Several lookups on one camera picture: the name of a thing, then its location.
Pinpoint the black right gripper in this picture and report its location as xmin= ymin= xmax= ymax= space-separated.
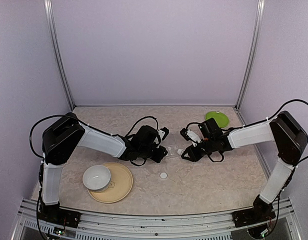
xmin=181 ymin=137 xmax=215 ymax=162

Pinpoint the clear plastic pill organizer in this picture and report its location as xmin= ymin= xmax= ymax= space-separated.
xmin=163 ymin=134 xmax=179 ymax=158

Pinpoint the white bottle cap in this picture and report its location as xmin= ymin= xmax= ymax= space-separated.
xmin=160 ymin=172 xmax=167 ymax=179

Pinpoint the white pill bottle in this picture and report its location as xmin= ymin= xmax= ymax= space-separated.
xmin=177 ymin=149 xmax=184 ymax=155

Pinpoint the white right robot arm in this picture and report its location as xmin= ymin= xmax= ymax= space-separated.
xmin=177 ymin=111 xmax=308 ymax=222

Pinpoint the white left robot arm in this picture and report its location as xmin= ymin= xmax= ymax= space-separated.
xmin=40 ymin=112 xmax=169 ymax=223

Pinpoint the green plastic plate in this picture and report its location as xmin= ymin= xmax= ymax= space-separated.
xmin=205 ymin=111 xmax=230 ymax=128

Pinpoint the beige round plate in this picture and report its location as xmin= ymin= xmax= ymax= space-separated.
xmin=88 ymin=162 xmax=133 ymax=204

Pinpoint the white ceramic bowl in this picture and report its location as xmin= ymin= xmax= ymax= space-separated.
xmin=82 ymin=165 xmax=111 ymax=192

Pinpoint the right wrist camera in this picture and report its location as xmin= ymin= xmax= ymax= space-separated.
xmin=180 ymin=128 xmax=201 ymax=146

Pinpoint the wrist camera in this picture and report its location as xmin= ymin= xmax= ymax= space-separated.
xmin=180 ymin=128 xmax=201 ymax=146
xmin=158 ymin=127 xmax=169 ymax=141

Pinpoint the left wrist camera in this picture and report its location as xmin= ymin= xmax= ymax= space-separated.
xmin=158 ymin=127 xmax=169 ymax=141

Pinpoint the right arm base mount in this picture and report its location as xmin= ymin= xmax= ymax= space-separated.
xmin=232 ymin=197 xmax=276 ymax=228

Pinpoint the aluminium front rail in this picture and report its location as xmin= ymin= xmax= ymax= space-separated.
xmin=10 ymin=198 xmax=304 ymax=240

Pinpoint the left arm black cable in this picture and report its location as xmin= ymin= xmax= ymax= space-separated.
xmin=28 ymin=114 xmax=69 ymax=158

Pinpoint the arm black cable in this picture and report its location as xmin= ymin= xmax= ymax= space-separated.
xmin=28 ymin=114 xmax=69 ymax=158
xmin=266 ymin=99 xmax=308 ymax=163

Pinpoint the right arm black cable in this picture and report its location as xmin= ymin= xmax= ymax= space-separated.
xmin=266 ymin=99 xmax=308 ymax=163

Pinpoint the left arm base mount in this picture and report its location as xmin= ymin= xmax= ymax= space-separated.
xmin=38 ymin=204 xmax=81 ymax=228

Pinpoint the right aluminium corner post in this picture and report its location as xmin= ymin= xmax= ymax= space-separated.
xmin=235 ymin=0 xmax=265 ymax=111

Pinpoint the aluminium corner post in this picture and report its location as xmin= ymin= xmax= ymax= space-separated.
xmin=235 ymin=0 xmax=265 ymax=111
xmin=44 ymin=0 xmax=76 ymax=110

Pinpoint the left aluminium corner post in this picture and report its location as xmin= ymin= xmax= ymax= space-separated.
xmin=44 ymin=0 xmax=76 ymax=110

